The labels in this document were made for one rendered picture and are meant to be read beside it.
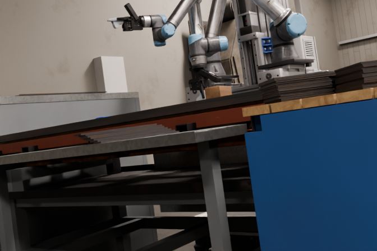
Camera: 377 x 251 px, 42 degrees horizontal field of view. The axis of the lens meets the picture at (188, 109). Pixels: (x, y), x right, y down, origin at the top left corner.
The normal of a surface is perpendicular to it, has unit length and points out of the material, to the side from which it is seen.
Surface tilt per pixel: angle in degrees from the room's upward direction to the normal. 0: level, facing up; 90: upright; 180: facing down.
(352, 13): 90
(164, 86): 90
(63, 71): 90
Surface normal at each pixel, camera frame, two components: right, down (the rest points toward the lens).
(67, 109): 0.79, -0.13
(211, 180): -0.60, 0.05
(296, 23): 0.33, 0.02
